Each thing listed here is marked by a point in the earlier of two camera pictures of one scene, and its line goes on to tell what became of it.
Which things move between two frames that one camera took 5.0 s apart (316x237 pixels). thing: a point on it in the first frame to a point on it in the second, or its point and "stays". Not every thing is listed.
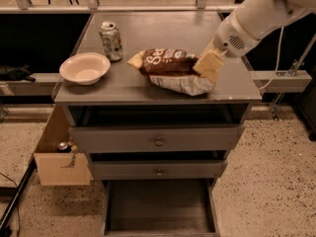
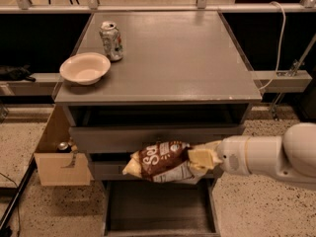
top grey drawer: x=156 y=137 stays
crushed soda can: x=112 y=40 stays
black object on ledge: x=15 y=73 stays
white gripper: x=232 y=39 to x=231 y=154
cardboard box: x=59 y=164 stays
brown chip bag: x=172 y=70 to x=164 y=162
